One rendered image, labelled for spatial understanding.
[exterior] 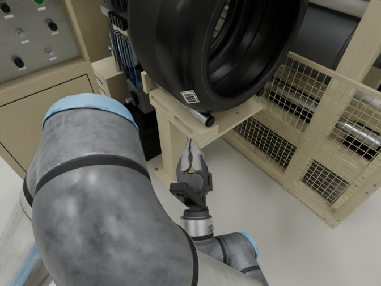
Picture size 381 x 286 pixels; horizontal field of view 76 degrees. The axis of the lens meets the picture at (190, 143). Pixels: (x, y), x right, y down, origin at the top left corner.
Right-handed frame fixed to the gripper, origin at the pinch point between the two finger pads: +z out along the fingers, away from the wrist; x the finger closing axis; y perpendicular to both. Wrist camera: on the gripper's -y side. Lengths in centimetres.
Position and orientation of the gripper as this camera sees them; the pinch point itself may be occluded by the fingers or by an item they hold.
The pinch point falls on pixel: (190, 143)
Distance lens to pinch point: 68.4
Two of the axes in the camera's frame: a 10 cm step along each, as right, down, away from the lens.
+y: 3.9, 0.8, 9.2
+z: -0.4, -9.9, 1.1
